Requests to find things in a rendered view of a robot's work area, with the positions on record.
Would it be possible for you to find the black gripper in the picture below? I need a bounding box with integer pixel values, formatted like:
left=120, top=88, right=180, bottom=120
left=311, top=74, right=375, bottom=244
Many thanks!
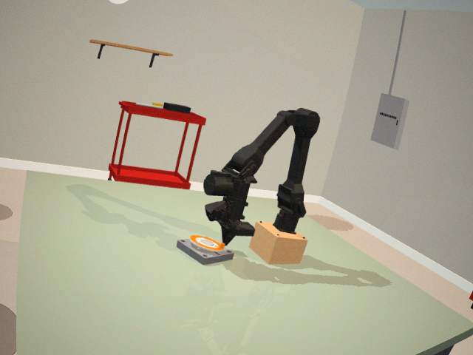
left=217, top=195, right=256, bottom=246

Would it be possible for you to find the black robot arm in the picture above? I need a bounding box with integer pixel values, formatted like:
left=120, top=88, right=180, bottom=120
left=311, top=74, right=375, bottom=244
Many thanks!
left=203, top=108, right=320, bottom=234

